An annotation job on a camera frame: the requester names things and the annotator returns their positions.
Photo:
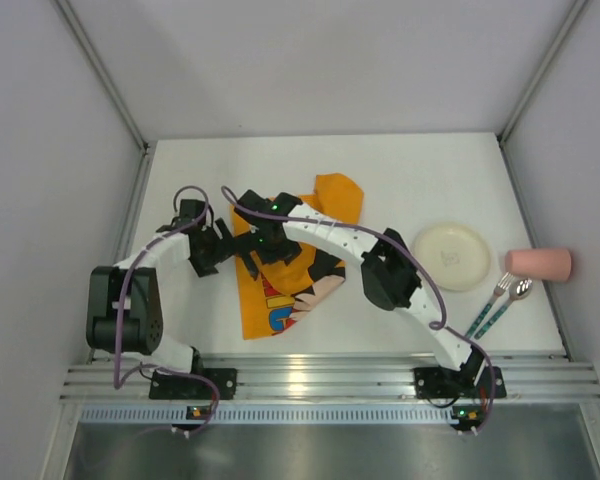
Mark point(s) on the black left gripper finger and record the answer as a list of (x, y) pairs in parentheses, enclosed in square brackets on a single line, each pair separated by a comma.
[(226, 246), (204, 261)]

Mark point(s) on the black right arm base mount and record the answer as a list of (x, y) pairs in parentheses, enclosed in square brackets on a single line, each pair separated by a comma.
[(436, 383)]

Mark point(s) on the slotted grey cable duct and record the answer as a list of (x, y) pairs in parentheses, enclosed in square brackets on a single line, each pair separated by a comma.
[(278, 414)]

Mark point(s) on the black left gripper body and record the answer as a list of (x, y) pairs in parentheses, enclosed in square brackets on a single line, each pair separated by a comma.
[(189, 215)]

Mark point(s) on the cream round plate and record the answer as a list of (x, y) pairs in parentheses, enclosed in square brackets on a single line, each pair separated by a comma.
[(456, 256)]

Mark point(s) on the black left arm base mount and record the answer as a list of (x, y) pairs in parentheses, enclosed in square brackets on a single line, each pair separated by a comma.
[(176, 387)]

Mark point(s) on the aluminium corner post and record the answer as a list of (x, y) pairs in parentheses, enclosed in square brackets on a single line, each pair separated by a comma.
[(80, 35), (576, 11)]

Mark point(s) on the right aluminium corner post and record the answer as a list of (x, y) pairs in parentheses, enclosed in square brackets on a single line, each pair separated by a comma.
[(576, 11)]

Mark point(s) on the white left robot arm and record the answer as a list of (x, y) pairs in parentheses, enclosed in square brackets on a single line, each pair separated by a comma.
[(124, 313)]

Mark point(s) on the left aluminium corner post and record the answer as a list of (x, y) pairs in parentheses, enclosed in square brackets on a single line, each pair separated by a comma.
[(80, 35)]

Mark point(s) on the orange cartoon mouse placemat cloth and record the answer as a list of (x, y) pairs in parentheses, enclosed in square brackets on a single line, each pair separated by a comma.
[(282, 295)]

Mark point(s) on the pink plastic cup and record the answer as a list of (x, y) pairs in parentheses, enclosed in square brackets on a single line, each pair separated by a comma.
[(546, 264)]

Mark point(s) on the spoon with patterned handle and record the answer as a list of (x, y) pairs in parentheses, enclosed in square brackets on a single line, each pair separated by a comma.
[(518, 290)]

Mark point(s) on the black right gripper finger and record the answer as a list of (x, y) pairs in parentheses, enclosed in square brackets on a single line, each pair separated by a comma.
[(245, 244), (285, 251)]

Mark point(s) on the aluminium front frame rail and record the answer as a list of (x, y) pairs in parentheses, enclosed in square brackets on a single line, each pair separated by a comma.
[(387, 378)]

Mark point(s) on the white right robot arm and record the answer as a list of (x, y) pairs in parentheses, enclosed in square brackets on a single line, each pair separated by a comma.
[(392, 279)]

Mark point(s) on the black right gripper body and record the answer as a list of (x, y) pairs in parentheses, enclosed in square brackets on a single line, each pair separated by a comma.
[(253, 248)]

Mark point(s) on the fork with patterned handle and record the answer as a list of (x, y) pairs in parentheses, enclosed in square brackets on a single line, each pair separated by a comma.
[(500, 288)]

